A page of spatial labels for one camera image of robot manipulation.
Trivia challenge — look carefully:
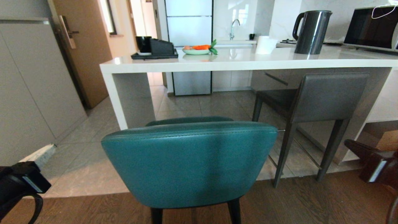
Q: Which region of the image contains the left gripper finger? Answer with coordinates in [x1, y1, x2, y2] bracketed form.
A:
[19, 143, 57, 169]

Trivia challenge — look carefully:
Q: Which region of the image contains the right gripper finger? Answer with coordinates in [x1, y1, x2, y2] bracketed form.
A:
[344, 139, 382, 158]

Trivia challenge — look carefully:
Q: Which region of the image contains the grey leather bar stool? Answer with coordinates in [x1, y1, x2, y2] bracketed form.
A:
[252, 72, 370, 189]

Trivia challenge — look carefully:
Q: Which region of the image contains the white kitchen counter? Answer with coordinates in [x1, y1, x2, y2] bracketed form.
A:
[99, 42, 398, 165]

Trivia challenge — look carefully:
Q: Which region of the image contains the teal leather bar stool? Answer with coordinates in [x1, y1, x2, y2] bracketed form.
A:
[101, 116, 278, 224]

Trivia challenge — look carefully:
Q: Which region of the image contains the chrome kitchen faucet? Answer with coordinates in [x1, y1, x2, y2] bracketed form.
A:
[230, 19, 241, 40]

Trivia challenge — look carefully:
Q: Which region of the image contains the brown wooden door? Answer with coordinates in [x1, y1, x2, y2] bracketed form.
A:
[53, 0, 113, 109]

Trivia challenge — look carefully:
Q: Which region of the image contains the black microwave oven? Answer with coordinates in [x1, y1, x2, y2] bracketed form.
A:
[343, 4, 398, 53]

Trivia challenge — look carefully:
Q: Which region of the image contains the dark grey electric kettle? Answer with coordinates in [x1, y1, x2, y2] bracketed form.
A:
[292, 10, 333, 55]

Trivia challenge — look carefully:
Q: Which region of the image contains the white paper towel roll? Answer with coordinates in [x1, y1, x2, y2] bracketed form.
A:
[256, 35, 278, 55]

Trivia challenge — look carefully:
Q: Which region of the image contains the black serving tray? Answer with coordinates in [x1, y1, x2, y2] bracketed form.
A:
[131, 49, 179, 60]

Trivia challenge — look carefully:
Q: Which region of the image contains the black box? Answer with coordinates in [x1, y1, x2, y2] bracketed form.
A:
[150, 38, 175, 56]

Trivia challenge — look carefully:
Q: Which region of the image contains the white sink worktop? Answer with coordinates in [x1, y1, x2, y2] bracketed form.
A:
[215, 40, 258, 48]

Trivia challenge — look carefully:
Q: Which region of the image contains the pale green plate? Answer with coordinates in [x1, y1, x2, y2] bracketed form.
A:
[182, 48, 211, 55]

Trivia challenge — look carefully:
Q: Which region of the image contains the orange toy carrot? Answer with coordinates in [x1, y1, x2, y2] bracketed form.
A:
[191, 39, 218, 55]

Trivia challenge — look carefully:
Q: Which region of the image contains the silver refrigerator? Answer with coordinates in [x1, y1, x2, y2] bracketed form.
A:
[164, 0, 214, 96]

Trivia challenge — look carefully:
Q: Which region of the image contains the black cable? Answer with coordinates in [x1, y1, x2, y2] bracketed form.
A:
[386, 196, 398, 224]
[0, 193, 44, 224]

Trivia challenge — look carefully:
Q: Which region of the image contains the grey wall cabinet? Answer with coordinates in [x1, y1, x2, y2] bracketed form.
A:
[0, 0, 88, 167]

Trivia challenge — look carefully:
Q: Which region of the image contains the metal door handle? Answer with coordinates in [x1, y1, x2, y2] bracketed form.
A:
[59, 16, 80, 49]

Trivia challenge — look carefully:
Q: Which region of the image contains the thin white cable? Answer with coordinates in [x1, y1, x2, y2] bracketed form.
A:
[372, 5, 397, 19]

